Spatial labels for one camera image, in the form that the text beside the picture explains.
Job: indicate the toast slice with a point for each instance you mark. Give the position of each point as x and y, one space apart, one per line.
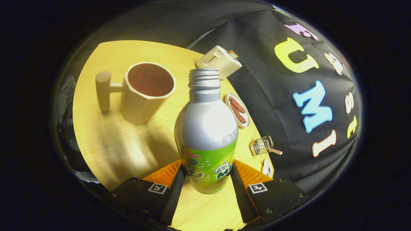
233 54

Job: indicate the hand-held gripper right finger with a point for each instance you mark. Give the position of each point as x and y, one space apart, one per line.
240 199

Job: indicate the brown sausage piece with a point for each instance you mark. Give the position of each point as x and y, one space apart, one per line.
239 117
237 105

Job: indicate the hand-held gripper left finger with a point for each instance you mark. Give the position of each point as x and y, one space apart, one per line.
175 195

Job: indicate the white divided condiment dish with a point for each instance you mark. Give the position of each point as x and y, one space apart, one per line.
267 167

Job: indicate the wooden table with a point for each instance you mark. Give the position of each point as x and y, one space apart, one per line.
109 144

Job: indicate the silver green juice bottle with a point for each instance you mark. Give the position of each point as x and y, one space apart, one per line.
205 128

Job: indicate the round white plate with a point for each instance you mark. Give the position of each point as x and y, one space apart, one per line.
248 120

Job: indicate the white toaster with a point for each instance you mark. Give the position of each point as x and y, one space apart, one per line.
221 62

